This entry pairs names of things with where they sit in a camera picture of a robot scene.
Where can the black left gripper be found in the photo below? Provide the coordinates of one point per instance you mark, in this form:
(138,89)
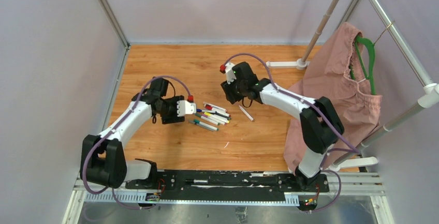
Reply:
(173,118)

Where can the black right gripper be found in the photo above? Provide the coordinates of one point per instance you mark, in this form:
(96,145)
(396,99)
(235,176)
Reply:
(228,89)

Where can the brown capped white marker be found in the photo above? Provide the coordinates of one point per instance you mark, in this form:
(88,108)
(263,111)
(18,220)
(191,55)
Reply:
(246,113)

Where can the houndstooth patterned pen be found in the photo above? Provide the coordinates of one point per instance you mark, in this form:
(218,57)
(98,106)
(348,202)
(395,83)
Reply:
(199,125)

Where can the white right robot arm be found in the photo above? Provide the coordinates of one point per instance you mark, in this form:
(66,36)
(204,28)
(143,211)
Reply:
(320,125)

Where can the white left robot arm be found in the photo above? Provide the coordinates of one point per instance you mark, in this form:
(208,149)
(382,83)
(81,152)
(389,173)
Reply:
(103,162)

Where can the teal capped white marker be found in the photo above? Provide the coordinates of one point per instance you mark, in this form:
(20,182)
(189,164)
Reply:
(204,124)

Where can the dark green capped marker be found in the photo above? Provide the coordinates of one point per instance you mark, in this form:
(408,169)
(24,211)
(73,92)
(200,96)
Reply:
(207,119)

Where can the yellow capped white marker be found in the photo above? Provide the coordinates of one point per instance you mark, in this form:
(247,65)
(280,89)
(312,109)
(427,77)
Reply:
(222,120)

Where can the pink capped white marker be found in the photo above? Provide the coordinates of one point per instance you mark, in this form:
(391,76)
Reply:
(221,123)

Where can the pink cloth garment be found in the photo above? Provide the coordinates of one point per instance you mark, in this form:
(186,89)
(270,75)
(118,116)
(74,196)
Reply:
(336,72)

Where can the metal clothes rack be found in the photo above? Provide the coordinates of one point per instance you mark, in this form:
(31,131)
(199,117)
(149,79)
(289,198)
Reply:
(428,100)

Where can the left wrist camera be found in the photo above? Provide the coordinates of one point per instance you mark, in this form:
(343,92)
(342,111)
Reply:
(186,106)

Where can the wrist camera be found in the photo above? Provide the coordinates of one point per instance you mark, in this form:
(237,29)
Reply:
(227,69)
(186,106)

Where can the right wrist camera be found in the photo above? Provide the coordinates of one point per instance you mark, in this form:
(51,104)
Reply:
(227,69)

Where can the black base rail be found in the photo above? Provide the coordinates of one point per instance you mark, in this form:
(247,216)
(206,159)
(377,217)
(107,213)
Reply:
(247,186)

